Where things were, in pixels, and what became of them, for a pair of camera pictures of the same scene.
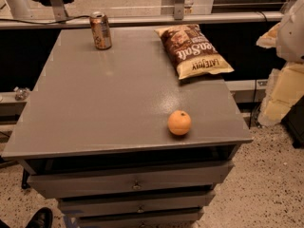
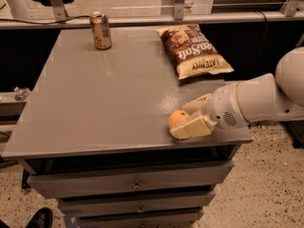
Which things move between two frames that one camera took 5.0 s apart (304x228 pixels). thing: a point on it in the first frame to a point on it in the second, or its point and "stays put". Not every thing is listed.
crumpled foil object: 21,93 stays put
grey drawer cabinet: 94,133 stays put
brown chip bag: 192,54 stays put
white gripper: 293,37 to 225,106
